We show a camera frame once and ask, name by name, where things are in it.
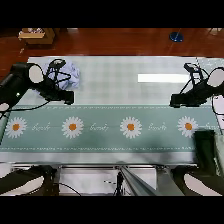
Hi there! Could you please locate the black cable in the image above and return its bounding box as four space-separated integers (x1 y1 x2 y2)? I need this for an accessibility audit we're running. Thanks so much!
54 181 83 197
0 100 51 120

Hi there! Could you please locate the silver frame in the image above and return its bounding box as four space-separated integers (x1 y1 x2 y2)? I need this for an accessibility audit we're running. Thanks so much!
0 161 224 197

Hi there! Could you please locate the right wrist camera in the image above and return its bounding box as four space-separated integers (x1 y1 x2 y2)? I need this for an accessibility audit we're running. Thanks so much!
183 62 205 88

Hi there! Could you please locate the blue round object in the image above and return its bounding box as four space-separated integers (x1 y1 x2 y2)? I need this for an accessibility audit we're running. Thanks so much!
168 31 185 43

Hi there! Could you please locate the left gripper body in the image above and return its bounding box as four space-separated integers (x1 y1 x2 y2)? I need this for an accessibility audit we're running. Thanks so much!
49 88 76 106

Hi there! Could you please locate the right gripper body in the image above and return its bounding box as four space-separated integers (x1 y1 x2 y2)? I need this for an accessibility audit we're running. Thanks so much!
168 91 202 109

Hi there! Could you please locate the light blue shirt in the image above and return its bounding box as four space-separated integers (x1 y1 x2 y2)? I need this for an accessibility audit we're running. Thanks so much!
42 61 81 91

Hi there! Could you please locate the wooden box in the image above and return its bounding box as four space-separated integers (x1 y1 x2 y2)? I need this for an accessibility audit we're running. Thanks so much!
17 27 56 46

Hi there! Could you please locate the grey-green garment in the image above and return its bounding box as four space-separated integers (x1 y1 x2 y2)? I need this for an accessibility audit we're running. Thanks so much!
213 132 224 178

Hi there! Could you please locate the black garment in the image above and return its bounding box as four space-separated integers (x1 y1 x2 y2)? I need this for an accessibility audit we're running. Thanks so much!
193 129 218 175

